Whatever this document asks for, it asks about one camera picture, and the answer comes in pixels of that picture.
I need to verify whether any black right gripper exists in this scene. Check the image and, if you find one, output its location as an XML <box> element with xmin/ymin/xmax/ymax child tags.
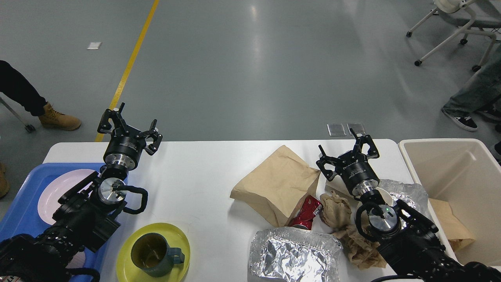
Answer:
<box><xmin>316</xmin><ymin>128</ymin><xmax>380</xmax><ymax>196</ymax></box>

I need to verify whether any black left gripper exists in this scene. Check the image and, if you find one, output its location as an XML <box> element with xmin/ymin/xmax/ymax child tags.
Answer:
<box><xmin>97</xmin><ymin>103</ymin><xmax>163</xmax><ymax>171</ymax></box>

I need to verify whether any dark green mug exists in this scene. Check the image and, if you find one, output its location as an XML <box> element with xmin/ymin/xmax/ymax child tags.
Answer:
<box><xmin>130</xmin><ymin>233</ymin><xmax>186</xmax><ymax>277</ymax></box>

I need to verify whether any yellow plate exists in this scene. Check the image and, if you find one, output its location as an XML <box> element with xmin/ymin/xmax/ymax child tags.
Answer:
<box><xmin>116</xmin><ymin>223</ymin><xmax>190</xmax><ymax>282</ymax></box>

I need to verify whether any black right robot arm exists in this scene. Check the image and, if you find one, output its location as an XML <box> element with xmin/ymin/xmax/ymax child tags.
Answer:
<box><xmin>316</xmin><ymin>130</ymin><xmax>501</xmax><ymax>282</ymax></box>

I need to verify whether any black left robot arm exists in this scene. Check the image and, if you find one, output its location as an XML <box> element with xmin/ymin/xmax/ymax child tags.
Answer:
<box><xmin>0</xmin><ymin>103</ymin><xmax>163</xmax><ymax>282</ymax></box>

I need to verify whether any right floor outlet cover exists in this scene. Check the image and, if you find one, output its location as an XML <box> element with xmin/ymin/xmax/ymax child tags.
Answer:
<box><xmin>346</xmin><ymin>123</ymin><xmax>366</xmax><ymax>135</ymax></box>

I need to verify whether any floor outlet cover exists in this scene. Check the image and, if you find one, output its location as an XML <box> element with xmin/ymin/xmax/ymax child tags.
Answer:
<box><xmin>327</xmin><ymin>123</ymin><xmax>346</xmax><ymax>136</ymax></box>
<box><xmin>346</xmin><ymin>123</ymin><xmax>366</xmax><ymax>135</ymax></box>

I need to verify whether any left floor outlet cover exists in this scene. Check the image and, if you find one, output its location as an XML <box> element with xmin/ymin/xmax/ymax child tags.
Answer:
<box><xmin>327</xmin><ymin>123</ymin><xmax>346</xmax><ymax>136</ymax></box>

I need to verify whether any crumpled brown paper ball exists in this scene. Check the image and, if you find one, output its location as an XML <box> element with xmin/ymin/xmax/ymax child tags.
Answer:
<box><xmin>320</xmin><ymin>193</ymin><xmax>352</xmax><ymax>229</ymax></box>

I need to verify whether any crushed red soda can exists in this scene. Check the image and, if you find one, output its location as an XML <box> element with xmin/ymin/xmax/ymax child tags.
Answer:
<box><xmin>288</xmin><ymin>195</ymin><xmax>323</xmax><ymax>230</ymax></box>

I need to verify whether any rear aluminium foil piece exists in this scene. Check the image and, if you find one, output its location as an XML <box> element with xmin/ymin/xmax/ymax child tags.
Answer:
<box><xmin>378</xmin><ymin>179</ymin><xmax>432</xmax><ymax>219</ymax></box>

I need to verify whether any brown paper bag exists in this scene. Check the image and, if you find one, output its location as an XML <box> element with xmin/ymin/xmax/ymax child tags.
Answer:
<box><xmin>230</xmin><ymin>146</ymin><xmax>320</xmax><ymax>227</ymax></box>

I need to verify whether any tan work boot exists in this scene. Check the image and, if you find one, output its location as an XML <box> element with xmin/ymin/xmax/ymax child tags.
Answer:
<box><xmin>38</xmin><ymin>102</ymin><xmax>82</xmax><ymax>131</ymax></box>

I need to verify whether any pink plate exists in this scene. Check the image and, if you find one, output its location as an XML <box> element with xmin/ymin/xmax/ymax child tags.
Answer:
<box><xmin>37</xmin><ymin>168</ymin><xmax>94</xmax><ymax>225</ymax></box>

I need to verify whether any crumpled brown paper napkin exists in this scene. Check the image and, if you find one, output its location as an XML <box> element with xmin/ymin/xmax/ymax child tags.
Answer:
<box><xmin>332</xmin><ymin>225</ymin><xmax>387</xmax><ymax>271</ymax></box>

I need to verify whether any grey chair leg caster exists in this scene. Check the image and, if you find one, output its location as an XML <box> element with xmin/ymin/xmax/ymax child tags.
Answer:
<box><xmin>0</xmin><ymin>98</ymin><xmax>36</xmax><ymax>133</ymax></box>

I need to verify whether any front aluminium foil tray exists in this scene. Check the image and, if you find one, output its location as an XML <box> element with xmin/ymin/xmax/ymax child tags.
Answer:
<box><xmin>248</xmin><ymin>227</ymin><xmax>343</xmax><ymax>282</ymax></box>

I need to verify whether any beige plastic bin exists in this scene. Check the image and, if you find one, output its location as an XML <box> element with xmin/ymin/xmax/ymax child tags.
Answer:
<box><xmin>398</xmin><ymin>139</ymin><xmax>501</xmax><ymax>268</ymax></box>

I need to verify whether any black white sneaker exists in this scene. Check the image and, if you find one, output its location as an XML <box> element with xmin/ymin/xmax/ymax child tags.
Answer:
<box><xmin>441</xmin><ymin>107</ymin><xmax>478</xmax><ymax>132</ymax></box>

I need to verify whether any black trouser leg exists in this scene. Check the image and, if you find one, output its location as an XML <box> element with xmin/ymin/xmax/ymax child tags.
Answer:
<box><xmin>0</xmin><ymin>60</ymin><xmax>47</xmax><ymax>116</ymax></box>

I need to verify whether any brown paper in bin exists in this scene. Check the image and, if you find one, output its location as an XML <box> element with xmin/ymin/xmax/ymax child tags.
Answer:
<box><xmin>428</xmin><ymin>198</ymin><xmax>476</xmax><ymax>252</ymax></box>

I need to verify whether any blue plastic tray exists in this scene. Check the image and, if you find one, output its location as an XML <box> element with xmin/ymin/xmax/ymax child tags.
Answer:
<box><xmin>0</xmin><ymin>163</ymin><xmax>106</xmax><ymax>271</ymax></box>

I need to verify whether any grey jeans leg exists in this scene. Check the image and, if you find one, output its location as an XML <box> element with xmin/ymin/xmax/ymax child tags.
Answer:
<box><xmin>443</xmin><ymin>47</ymin><xmax>501</xmax><ymax>117</ymax></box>

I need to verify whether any white office chair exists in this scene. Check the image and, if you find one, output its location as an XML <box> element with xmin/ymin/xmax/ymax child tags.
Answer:
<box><xmin>406</xmin><ymin>0</ymin><xmax>501</xmax><ymax>72</ymax></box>

